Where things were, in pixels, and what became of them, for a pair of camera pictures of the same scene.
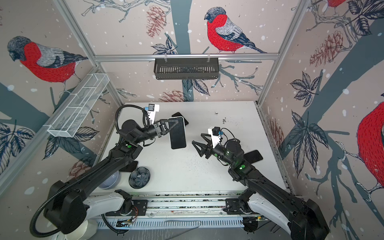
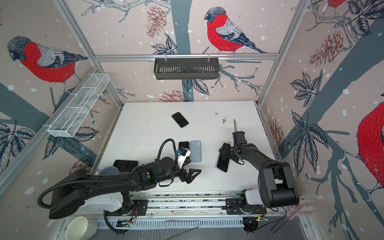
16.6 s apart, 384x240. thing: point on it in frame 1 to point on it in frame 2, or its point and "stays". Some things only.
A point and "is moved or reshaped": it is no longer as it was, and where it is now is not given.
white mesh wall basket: x=68 y=121 stays
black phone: x=253 y=156 is moved or reshaped
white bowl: x=87 y=231 stays
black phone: x=177 y=135 is moved or reshaped
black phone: x=130 y=167 stays
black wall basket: x=186 y=68 stays
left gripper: x=160 y=128 to x=189 y=178
